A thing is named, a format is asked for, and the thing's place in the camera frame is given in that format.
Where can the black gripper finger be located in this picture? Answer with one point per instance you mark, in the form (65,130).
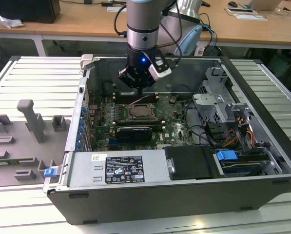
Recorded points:
(141,92)
(138,92)

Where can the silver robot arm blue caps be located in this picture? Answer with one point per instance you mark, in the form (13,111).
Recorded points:
(141,24)

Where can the black RAM slot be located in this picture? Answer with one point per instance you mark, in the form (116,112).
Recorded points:
(140,121)
(157,125)
(152,100)
(152,95)

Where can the CPU socket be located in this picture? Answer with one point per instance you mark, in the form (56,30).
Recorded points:
(129,116)

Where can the blue expansion slot clip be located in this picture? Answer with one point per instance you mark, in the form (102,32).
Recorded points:
(78,146)
(81,128)
(80,139)
(84,111)

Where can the black round board component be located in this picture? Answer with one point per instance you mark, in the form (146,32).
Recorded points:
(108,87)

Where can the black graphics card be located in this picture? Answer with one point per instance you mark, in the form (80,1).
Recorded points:
(134,134)

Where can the grey case latch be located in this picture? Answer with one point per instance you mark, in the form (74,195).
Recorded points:
(86,62)

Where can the green motherboard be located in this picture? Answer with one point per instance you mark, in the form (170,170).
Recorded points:
(174,136)

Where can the white printed sheet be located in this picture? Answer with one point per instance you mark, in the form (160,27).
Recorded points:
(112,9)

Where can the small white box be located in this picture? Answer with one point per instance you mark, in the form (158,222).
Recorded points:
(199,51)

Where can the long wooden desk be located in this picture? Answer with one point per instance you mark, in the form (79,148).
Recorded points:
(86,24)

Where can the black power adapter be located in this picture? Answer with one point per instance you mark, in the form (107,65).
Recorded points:
(107,4)

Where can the silver metal drive cage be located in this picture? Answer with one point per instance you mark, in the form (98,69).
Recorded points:
(208,100)

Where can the black plastic shroud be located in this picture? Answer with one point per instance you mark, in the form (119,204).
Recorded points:
(191,162)

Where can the silver power supply unit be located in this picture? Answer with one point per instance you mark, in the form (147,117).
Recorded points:
(86,170)

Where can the hard disk in blue carrier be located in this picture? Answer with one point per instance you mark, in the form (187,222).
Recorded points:
(225,156)

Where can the black computer mouse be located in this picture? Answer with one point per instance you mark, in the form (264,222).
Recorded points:
(233,4)

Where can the black open PC case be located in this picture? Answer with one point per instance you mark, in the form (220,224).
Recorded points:
(160,204)

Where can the white flat device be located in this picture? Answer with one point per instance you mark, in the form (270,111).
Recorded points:
(240,10)

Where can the blue case latch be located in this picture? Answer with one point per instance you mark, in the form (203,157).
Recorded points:
(50,172)

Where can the white paper sheet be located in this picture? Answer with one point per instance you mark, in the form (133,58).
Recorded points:
(251,17)

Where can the black box on desk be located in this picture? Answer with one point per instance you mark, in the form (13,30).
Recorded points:
(25,9)

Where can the grey parts rack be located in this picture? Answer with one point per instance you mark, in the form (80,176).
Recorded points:
(16,143)

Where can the crumpled white paper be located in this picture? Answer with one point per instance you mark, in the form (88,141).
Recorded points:
(11,22)

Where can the silver laptop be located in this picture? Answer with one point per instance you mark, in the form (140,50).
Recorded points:
(259,3)

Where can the green RAM stick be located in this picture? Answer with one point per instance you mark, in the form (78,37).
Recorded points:
(4,161)

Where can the clear safety glasses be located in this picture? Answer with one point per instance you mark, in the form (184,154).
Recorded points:
(280,11)

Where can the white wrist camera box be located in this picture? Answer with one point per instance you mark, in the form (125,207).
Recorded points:
(161,72)

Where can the silver disk bay frame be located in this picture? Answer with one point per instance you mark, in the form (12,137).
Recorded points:
(273,165)

